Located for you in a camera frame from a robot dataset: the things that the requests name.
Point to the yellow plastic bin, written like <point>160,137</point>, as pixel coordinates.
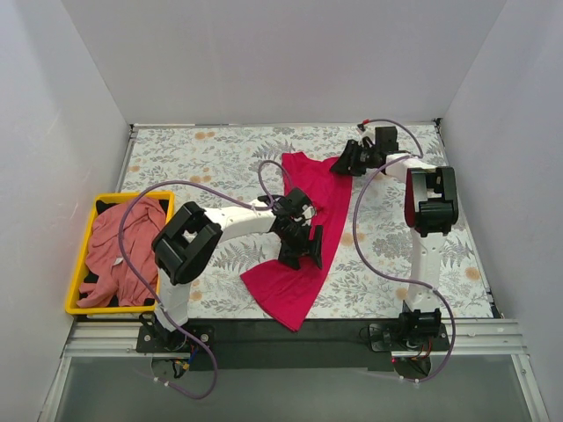
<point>81,269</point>

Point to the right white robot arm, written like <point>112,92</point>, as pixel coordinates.
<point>430,206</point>

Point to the salmon pink t shirt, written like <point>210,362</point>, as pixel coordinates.
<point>109,281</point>

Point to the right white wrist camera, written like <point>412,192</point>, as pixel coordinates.
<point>366,131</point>

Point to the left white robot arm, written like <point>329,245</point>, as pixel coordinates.
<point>187,242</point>

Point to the magenta t shirt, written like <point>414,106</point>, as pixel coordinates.
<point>286,287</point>

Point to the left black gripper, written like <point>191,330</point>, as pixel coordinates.
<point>301,248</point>

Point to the aluminium frame rail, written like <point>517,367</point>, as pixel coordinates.
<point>474,336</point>

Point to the black garment in bin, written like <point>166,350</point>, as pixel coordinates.
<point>103,206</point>

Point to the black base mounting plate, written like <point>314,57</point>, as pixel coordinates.
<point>320,343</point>

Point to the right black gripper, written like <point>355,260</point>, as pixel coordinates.
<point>349,157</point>

